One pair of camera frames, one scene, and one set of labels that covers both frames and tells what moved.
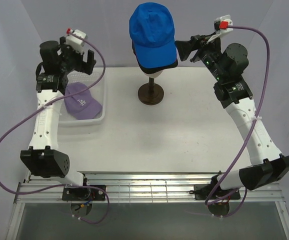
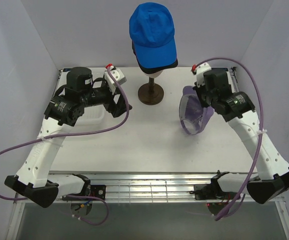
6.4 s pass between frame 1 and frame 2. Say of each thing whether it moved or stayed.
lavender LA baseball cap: moved
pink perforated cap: stayed
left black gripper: moved
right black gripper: moved
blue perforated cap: stayed
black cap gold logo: stayed
